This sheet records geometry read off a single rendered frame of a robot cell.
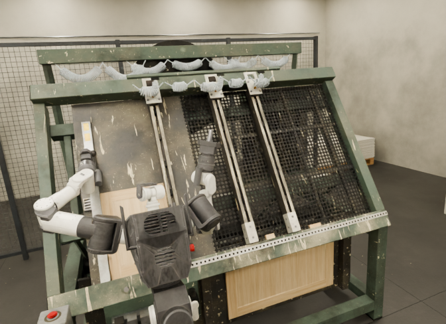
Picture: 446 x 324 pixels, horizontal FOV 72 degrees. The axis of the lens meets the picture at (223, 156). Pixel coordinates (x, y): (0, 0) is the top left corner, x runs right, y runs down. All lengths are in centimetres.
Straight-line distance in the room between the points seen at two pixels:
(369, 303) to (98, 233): 210
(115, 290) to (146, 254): 62
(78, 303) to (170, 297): 66
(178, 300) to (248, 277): 107
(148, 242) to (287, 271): 144
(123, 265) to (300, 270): 132
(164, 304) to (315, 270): 155
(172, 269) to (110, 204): 76
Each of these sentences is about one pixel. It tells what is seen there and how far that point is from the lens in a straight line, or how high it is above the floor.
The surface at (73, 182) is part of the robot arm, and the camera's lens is 162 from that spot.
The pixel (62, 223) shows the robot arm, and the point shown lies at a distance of 144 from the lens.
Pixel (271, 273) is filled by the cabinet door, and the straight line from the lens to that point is 239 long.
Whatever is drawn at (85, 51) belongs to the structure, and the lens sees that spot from 260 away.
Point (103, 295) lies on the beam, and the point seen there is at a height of 86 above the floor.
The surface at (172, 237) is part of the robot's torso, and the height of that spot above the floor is 131.
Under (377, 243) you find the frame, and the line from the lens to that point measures 257.
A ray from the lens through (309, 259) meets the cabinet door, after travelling 253.
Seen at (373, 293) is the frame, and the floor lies 23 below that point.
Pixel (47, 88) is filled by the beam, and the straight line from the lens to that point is 216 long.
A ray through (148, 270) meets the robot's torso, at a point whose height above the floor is 121.
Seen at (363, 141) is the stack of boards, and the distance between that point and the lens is 682.
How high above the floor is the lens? 188
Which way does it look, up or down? 14 degrees down
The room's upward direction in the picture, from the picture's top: 4 degrees counter-clockwise
